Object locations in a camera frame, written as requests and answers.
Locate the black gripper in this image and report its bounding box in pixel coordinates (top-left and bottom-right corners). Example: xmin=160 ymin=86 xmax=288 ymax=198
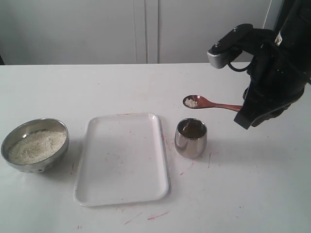
xmin=234 ymin=0 xmax=311 ymax=129

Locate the brown wooden spoon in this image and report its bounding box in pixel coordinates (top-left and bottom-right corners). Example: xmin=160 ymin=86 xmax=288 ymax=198
xmin=183 ymin=95 xmax=242 ymax=112

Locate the shiny metal cup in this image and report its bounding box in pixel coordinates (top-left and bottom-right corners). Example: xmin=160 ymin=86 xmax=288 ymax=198
xmin=174 ymin=118 xmax=207 ymax=159

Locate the white granular powder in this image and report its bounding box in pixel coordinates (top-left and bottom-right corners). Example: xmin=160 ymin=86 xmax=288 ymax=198
xmin=8 ymin=130 xmax=67 ymax=165

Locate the wide steel rice bowl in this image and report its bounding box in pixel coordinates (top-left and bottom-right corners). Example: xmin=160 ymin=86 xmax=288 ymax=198
xmin=1 ymin=118 xmax=69 ymax=173

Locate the white plastic tray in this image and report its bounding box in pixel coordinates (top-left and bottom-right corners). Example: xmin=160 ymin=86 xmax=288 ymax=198
xmin=73 ymin=113 xmax=169 ymax=207

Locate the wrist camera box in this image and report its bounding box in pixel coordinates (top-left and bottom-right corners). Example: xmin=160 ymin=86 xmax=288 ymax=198
xmin=207 ymin=24 xmax=276 ymax=69

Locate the dark door frame post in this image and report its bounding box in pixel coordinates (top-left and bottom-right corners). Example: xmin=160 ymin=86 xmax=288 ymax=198
xmin=273 ymin=0 xmax=295 ymax=31

